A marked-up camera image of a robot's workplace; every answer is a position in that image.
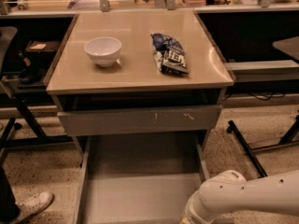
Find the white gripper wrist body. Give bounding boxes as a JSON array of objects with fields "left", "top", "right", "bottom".
[{"left": 181, "top": 191, "right": 215, "bottom": 224}]

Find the grey drawer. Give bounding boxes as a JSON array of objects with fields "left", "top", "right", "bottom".
[
  {"left": 58, "top": 105, "right": 221, "bottom": 136},
  {"left": 74, "top": 133, "right": 208, "bottom": 224}
]

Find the white bowl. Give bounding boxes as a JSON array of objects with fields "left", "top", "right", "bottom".
[{"left": 84, "top": 36, "right": 121, "bottom": 67}]

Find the grey drawer cabinet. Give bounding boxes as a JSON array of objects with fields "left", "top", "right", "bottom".
[{"left": 42, "top": 8, "right": 235, "bottom": 151}]

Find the grey top drawer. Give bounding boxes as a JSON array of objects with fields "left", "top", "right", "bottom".
[{"left": 58, "top": 105, "right": 221, "bottom": 136}]

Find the black wheeled stand base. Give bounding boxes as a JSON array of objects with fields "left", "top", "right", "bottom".
[{"left": 226, "top": 115, "right": 299, "bottom": 177}]

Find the blue chip bag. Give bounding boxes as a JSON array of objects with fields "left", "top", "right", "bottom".
[{"left": 150, "top": 33, "right": 189, "bottom": 75}]

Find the dark shelf box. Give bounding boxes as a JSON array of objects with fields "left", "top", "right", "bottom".
[{"left": 25, "top": 40, "right": 60, "bottom": 59}]

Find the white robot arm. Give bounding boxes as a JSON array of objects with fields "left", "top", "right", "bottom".
[{"left": 179, "top": 170, "right": 299, "bottom": 224}]

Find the white sneaker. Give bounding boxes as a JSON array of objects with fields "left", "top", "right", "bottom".
[{"left": 9, "top": 191, "right": 54, "bottom": 224}]

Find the black trouser leg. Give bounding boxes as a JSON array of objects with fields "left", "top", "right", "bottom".
[{"left": 0, "top": 167, "right": 20, "bottom": 223}]

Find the black desk frame left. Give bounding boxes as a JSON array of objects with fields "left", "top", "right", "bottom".
[{"left": 0, "top": 26, "right": 72, "bottom": 150}]

